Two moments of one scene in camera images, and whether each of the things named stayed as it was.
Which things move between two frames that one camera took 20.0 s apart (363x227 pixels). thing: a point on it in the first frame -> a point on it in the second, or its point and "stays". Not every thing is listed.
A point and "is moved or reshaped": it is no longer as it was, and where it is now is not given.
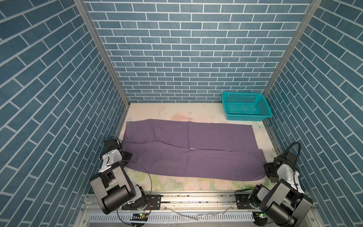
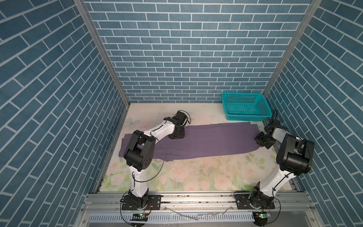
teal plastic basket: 246,106 stays
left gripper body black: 125,158 -> 180,134
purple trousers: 211,150 is moved or reshaped
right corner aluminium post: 310,14 stays
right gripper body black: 270,171 -> 263,141
